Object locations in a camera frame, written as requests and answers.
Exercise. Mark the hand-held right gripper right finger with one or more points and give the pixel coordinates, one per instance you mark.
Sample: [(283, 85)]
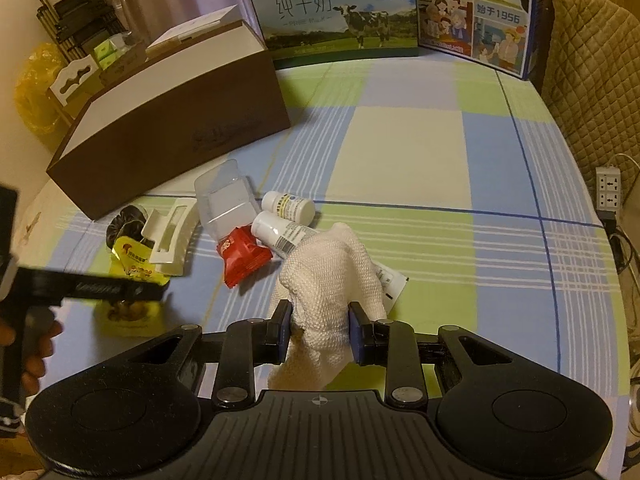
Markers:
[(356, 332)]

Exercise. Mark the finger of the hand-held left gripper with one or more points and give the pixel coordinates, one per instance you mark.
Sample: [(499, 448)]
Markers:
[(95, 287)]

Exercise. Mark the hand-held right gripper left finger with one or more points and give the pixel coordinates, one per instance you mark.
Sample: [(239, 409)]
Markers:
[(283, 330)]

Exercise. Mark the yellow snack packet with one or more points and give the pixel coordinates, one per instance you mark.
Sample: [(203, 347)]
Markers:
[(131, 260)]

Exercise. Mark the black scrunchie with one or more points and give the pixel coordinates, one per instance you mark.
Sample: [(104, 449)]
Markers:
[(125, 225)]

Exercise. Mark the white knit cloth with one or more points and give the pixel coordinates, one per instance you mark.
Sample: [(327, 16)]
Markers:
[(320, 270)]

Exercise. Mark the white hair claw clip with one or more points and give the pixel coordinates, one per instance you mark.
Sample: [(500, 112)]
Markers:
[(170, 232)]

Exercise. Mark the clear plastic case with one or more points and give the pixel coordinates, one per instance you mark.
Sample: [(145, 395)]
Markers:
[(225, 205)]

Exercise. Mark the brown storage box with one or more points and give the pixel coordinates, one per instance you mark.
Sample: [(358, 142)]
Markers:
[(165, 135)]

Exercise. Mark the person's left hand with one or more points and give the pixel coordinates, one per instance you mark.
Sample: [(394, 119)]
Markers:
[(39, 360)]

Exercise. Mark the white squeeze tube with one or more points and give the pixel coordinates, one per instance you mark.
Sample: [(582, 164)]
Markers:
[(392, 282)]

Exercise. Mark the red snack packet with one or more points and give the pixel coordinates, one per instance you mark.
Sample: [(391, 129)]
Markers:
[(242, 255)]

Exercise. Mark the white pill bottle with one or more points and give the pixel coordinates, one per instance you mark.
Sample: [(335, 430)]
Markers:
[(280, 232), (290, 206)]

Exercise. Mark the yellow plastic bag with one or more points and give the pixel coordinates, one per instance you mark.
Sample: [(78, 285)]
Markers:
[(35, 95)]

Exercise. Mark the brown cardboard box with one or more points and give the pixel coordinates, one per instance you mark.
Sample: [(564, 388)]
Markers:
[(75, 77)]

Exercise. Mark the black folding cart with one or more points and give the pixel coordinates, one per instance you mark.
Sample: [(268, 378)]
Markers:
[(75, 15)]

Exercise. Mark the black power adapter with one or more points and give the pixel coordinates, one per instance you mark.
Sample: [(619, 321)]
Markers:
[(615, 240)]

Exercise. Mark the white cardboard box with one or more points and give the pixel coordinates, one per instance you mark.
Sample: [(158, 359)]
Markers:
[(195, 25)]

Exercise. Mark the white power strip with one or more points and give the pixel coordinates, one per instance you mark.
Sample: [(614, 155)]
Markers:
[(608, 187)]

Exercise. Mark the green milk carton box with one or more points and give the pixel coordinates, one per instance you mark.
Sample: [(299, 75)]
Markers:
[(330, 15)]

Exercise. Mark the blue milk carton box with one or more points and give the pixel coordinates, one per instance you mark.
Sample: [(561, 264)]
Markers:
[(475, 15)]

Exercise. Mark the quilted chair cover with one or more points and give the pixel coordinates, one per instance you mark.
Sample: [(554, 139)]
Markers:
[(590, 70)]

